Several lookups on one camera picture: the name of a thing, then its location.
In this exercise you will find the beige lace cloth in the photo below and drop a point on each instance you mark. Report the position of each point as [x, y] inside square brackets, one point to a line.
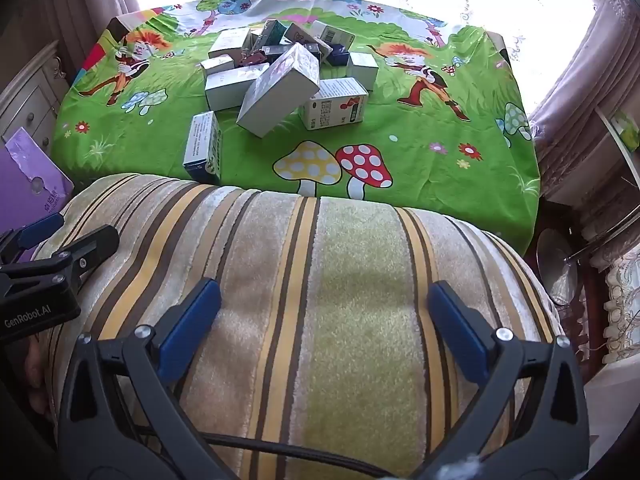
[622, 310]

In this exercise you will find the small white carton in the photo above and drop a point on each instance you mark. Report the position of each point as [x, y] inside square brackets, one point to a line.
[217, 65]

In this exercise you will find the dark blue carton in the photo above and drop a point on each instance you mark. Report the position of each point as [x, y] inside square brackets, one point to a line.
[339, 56]

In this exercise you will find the green white packet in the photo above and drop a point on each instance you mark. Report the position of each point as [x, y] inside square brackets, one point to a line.
[627, 132]

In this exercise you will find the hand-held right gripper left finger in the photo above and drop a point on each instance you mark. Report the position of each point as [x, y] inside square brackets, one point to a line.
[192, 330]

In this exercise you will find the white carton red green label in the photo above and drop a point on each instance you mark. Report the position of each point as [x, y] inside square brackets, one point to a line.
[332, 105]

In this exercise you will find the silver white carton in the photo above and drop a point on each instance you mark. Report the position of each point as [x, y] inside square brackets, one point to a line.
[362, 70]

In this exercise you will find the white carton with barcode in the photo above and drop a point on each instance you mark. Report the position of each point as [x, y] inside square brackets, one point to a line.
[335, 35]

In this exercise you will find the green cartoon printed tablecloth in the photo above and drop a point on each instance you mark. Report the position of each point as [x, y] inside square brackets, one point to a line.
[425, 160]

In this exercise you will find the large lavender white carton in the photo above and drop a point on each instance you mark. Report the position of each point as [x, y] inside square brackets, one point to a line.
[277, 90]

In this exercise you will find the white carton with line drawing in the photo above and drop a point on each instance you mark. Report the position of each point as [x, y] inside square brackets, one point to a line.
[305, 37]

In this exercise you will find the striped plush cushion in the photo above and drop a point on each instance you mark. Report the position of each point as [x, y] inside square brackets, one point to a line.
[320, 310]

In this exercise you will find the white ornate dresser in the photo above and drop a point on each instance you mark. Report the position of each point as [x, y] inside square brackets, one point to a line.
[30, 105]

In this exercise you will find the pink drape curtain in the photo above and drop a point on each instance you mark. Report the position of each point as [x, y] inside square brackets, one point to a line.
[85, 0]
[575, 110]

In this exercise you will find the grey white carton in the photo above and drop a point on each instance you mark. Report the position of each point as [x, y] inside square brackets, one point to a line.
[227, 87]

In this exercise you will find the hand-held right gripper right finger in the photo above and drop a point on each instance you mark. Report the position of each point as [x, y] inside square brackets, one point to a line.
[455, 332]

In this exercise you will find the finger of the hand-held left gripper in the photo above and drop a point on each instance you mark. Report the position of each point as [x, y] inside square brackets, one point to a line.
[95, 245]
[45, 230]

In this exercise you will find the purple cardboard box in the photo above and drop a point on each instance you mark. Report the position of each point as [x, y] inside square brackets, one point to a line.
[25, 185]

